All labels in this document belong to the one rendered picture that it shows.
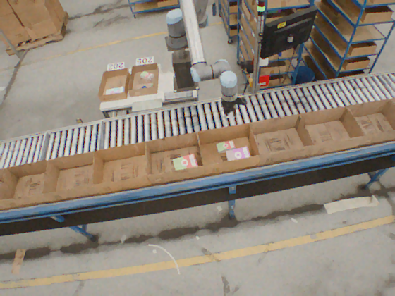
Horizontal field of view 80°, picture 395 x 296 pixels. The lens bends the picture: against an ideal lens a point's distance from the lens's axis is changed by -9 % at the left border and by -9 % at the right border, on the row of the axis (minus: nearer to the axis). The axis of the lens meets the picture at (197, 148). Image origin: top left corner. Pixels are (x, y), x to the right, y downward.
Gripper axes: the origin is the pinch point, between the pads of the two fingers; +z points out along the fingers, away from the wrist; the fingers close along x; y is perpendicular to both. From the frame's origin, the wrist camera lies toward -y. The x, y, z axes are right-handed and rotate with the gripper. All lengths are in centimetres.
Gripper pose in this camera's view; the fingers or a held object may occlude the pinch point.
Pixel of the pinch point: (233, 116)
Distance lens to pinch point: 175.7
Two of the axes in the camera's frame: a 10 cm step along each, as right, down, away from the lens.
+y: -9.7, 2.6, 0.0
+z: 1.4, 5.2, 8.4
